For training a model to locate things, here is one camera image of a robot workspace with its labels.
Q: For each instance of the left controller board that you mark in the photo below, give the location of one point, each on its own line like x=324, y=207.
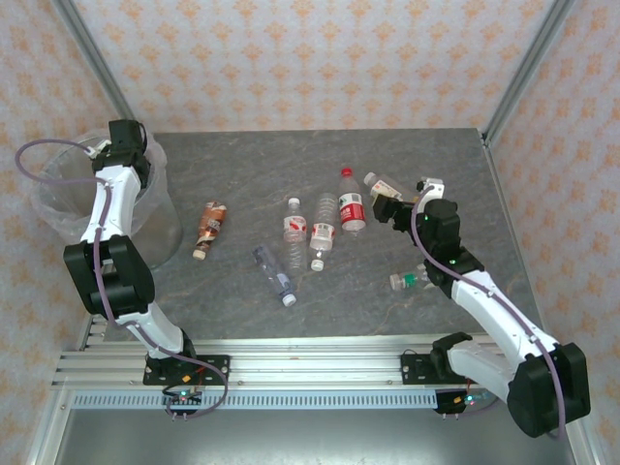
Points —
x=184, y=394

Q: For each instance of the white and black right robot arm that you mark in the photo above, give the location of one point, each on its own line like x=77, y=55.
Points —
x=499, y=310

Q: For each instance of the right controller board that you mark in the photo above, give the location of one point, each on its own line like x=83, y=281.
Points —
x=460, y=401

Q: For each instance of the grey metal panel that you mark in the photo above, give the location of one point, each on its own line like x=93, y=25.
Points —
x=310, y=438

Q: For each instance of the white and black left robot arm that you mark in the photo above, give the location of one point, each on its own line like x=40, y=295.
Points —
x=114, y=203

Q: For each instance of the red label red cap bottle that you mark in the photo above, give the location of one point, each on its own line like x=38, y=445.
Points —
x=352, y=210

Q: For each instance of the aluminium mounting rail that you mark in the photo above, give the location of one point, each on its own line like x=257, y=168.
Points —
x=315, y=361

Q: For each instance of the controller board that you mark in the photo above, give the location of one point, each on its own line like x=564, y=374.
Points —
x=184, y=394
x=460, y=401

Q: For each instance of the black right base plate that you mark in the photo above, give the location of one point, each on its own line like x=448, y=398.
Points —
x=412, y=368

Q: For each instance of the clear bottle red white label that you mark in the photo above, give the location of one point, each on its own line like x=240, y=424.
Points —
x=295, y=232
x=323, y=232

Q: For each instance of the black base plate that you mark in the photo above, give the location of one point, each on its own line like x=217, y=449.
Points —
x=412, y=368
x=213, y=365

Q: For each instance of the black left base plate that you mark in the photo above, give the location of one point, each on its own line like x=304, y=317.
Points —
x=213, y=365

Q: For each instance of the small green label bottle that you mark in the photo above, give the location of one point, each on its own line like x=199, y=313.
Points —
x=404, y=281

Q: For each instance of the blue tinted clear bottle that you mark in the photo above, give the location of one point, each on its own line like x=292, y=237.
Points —
x=273, y=273

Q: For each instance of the aluminium frame post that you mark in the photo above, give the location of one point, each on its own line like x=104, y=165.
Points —
x=97, y=63
x=528, y=63

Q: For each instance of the clear plastic-lined bin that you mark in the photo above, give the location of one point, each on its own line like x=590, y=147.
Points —
x=53, y=213

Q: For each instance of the brown label plastic bottle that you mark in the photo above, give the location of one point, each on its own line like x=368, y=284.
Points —
x=210, y=225

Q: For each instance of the round metal bin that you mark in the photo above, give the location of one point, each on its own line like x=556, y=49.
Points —
x=164, y=232

